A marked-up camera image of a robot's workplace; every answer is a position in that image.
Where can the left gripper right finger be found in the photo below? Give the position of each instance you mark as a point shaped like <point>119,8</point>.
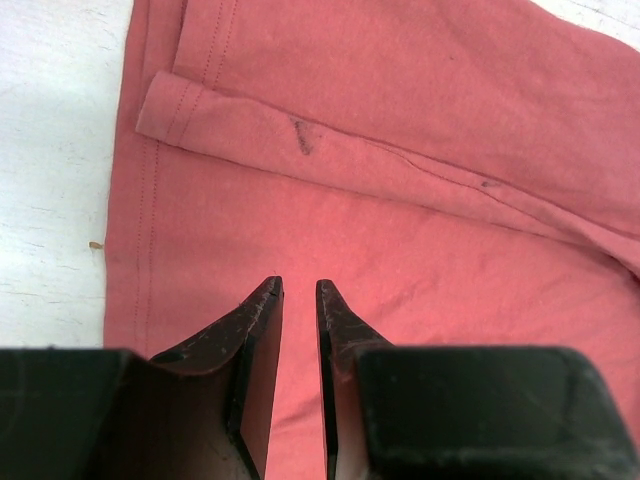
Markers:
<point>461,412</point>

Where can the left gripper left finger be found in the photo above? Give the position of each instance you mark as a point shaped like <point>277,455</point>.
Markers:
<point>199,410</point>

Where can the pink red t shirt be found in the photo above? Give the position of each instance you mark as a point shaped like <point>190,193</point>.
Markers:
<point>464,171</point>

